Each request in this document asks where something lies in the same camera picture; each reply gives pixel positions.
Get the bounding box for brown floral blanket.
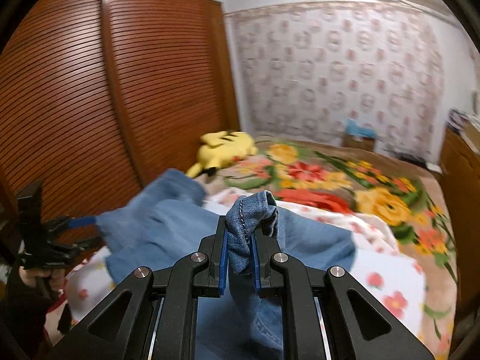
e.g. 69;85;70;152
201;136;457;359

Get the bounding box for pink circle patterned curtain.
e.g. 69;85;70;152
227;2;444;156

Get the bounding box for brown louvered wooden wardrobe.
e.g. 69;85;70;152
1;0;239;219

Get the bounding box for blue denim jeans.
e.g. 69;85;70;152
96;169;356;359

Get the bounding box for yellow Pikachu plush toy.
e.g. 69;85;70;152
186;131;258;178

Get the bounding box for person's left hand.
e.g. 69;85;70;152
19;267;65;291

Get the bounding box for cardboard box with blue item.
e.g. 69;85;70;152
342;119;377;152

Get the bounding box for cardboard box on sideboard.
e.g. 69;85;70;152
448;108;480;153

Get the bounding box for brown wooden sideboard cabinet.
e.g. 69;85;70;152
438;127;480;327

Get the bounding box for white floral bed sheet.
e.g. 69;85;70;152
45;201;425;345

